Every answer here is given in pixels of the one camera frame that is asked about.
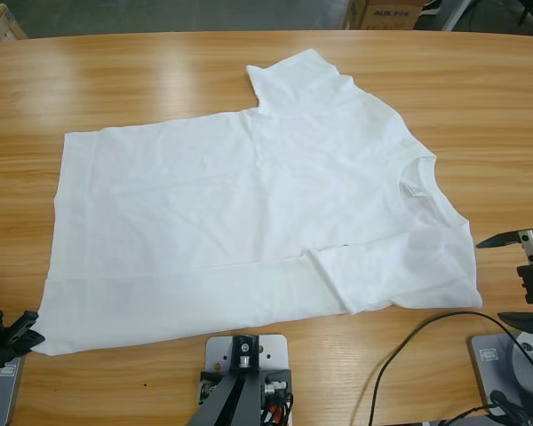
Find white t-shirt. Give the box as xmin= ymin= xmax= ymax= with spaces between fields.
xmin=29 ymin=47 xmax=484 ymax=357

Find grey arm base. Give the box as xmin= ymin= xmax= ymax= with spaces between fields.
xmin=0 ymin=354 xmax=27 ymax=426
xmin=469 ymin=326 xmax=533 ymax=418

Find white mounting block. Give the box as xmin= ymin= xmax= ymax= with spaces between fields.
xmin=203 ymin=335 xmax=292 ymax=400

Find cardboard box blue print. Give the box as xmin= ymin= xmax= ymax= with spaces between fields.
xmin=342 ymin=0 xmax=427 ymax=31

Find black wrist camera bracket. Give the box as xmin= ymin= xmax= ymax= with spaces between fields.
xmin=3 ymin=310 xmax=40 ymax=345

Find long thin black cable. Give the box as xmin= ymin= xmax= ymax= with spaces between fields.
xmin=354 ymin=311 xmax=533 ymax=426

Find black plug cable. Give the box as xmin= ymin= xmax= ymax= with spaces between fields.
xmin=438 ymin=390 xmax=533 ymax=426

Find black corner bracket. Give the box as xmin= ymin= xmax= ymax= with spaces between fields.
xmin=259 ymin=367 xmax=293 ymax=426
xmin=197 ymin=370 xmax=226 ymax=406

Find dark camera post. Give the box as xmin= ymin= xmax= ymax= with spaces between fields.
xmin=188 ymin=335 xmax=267 ymax=426

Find orange and black wires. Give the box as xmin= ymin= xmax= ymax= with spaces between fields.
xmin=260 ymin=397 xmax=297 ymax=426

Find white metal frame leg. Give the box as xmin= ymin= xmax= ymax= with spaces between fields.
xmin=439 ymin=0 xmax=472 ymax=31

